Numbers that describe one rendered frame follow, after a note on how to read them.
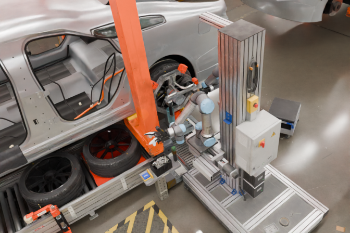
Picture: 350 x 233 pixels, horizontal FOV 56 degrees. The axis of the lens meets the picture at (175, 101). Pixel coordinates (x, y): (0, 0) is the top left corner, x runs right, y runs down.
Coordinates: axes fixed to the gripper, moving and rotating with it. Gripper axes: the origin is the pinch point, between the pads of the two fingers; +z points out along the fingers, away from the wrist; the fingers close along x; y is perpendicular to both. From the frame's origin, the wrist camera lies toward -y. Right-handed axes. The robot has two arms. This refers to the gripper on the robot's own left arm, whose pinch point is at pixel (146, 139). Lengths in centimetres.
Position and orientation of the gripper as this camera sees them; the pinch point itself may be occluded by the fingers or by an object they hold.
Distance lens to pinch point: 278.0
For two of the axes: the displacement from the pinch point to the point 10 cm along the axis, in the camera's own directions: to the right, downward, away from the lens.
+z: -9.2, 3.1, -2.2
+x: -3.5, -4.5, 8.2
